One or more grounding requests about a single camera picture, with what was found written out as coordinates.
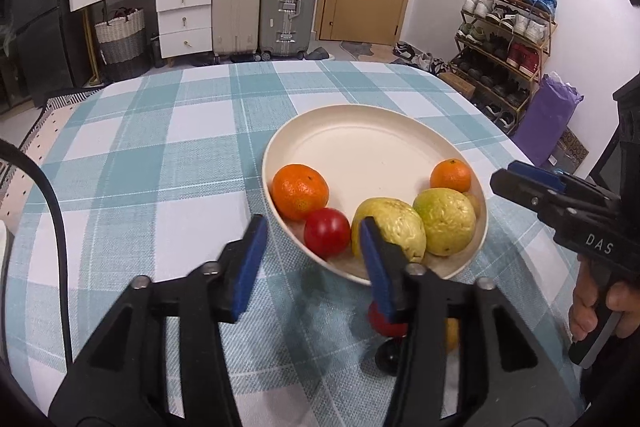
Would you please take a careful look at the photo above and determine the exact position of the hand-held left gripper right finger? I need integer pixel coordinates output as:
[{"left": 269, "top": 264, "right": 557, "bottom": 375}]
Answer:
[{"left": 359, "top": 216, "right": 583, "bottom": 427}]

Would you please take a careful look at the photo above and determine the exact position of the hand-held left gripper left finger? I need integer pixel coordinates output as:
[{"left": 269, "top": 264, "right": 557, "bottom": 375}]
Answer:
[{"left": 47, "top": 214, "right": 269, "bottom": 427}]

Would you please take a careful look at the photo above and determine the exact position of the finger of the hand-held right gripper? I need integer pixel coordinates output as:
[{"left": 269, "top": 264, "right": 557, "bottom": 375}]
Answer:
[
  {"left": 506, "top": 160, "right": 571, "bottom": 195},
  {"left": 490, "top": 168, "right": 568, "bottom": 228}
]

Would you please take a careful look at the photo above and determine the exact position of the yellow guava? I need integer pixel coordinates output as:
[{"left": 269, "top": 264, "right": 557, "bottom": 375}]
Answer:
[{"left": 351, "top": 198, "right": 427, "bottom": 264}]

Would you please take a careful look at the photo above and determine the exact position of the red tomato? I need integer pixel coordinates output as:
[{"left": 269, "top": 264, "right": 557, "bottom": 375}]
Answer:
[
  {"left": 303, "top": 208, "right": 352, "bottom": 259},
  {"left": 367, "top": 299, "right": 408, "bottom": 339}
]

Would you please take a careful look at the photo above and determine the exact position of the orange mandarin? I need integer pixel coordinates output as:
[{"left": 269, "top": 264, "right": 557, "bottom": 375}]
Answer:
[
  {"left": 430, "top": 159, "right": 473, "bottom": 194},
  {"left": 272, "top": 164, "right": 330, "bottom": 222}
]

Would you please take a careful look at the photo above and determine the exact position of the green guava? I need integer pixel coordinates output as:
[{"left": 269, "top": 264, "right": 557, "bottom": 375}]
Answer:
[{"left": 413, "top": 188, "right": 477, "bottom": 257}]

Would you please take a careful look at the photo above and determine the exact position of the dark purple plum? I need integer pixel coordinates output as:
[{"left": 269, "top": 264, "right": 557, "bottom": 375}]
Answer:
[{"left": 375, "top": 339, "right": 403, "bottom": 376}]

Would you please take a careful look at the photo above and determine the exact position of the cream round plate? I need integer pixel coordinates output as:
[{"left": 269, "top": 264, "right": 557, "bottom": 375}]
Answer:
[{"left": 261, "top": 104, "right": 488, "bottom": 286}]

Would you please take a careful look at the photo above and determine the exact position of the person's right hand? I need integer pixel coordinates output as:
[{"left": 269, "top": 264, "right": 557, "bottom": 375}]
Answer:
[{"left": 569, "top": 257, "right": 640, "bottom": 343}]

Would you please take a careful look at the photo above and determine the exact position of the brown patterned door mat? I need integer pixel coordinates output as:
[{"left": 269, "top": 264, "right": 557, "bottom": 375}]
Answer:
[{"left": 552, "top": 129, "right": 591, "bottom": 168}]

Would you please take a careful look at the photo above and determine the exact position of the purple paper bag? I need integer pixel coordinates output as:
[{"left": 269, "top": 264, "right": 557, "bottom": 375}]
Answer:
[{"left": 512, "top": 73, "right": 585, "bottom": 168}]

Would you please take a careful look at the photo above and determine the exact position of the small cardboard box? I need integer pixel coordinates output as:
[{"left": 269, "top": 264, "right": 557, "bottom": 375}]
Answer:
[{"left": 439, "top": 72, "right": 476, "bottom": 98}]

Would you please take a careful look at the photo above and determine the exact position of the wooden shoe rack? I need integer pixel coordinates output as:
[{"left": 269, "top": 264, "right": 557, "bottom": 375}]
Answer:
[{"left": 452, "top": 0, "right": 557, "bottom": 130}]

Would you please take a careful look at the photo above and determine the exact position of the teal checked tablecloth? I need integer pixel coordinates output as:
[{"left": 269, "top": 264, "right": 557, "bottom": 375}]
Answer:
[{"left": 0, "top": 59, "right": 588, "bottom": 427}]

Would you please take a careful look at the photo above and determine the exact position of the group of shoes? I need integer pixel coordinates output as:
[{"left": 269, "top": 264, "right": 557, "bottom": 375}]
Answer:
[{"left": 392, "top": 0, "right": 558, "bottom": 130}]

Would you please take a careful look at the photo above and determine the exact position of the grey door mat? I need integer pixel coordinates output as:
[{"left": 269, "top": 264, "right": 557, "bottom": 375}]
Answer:
[{"left": 340, "top": 41, "right": 381, "bottom": 60}]

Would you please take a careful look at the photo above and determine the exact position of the patterned floor rug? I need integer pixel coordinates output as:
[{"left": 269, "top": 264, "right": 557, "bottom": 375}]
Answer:
[{"left": 0, "top": 89, "right": 103, "bottom": 208}]

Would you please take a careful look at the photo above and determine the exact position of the white drawer dresser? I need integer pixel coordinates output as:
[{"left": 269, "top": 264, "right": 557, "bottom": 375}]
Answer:
[{"left": 67, "top": 0, "right": 213, "bottom": 85}]

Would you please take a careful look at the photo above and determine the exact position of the grey wicker basket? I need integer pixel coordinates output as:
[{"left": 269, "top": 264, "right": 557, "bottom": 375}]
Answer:
[{"left": 95, "top": 7, "right": 151, "bottom": 80}]

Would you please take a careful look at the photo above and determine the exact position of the beige suitcase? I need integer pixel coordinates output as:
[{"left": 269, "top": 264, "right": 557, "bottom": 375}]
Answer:
[{"left": 211, "top": 0, "right": 264, "bottom": 60}]

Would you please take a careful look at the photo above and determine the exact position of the silver suitcase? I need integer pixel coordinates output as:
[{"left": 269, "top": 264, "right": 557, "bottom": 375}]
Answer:
[{"left": 259, "top": 0, "right": 321, "bottom": 61}]

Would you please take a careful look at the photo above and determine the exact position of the dark grey fridge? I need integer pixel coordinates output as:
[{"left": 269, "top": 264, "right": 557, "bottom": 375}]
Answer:
[{"left": 0, "top": 0, "right": 96, "bottom": 108}]

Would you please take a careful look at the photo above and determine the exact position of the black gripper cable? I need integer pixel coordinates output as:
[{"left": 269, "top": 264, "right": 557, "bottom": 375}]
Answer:
[{"left": 0, "top": 138, "right": 71, "bottom": 373}]

